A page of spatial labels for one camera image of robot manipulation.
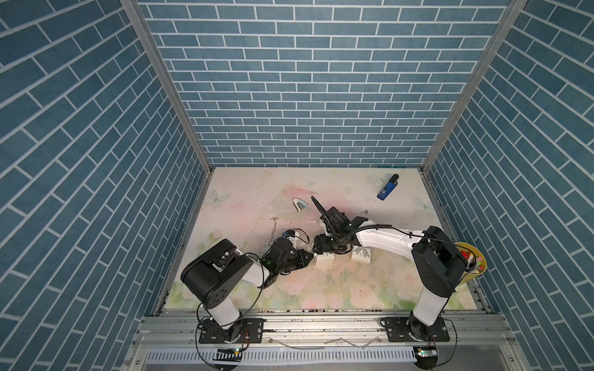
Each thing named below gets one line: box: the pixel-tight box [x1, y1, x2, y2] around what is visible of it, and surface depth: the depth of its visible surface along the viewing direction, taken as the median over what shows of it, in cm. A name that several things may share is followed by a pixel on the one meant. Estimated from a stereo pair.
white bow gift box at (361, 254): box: [351, 245, 373, 265], surface depth 90 cm
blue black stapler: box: [376, 173, 400, 201], surface depth 113 cm
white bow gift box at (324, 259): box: [313, 251, 336, 266], surface depth 88 cm
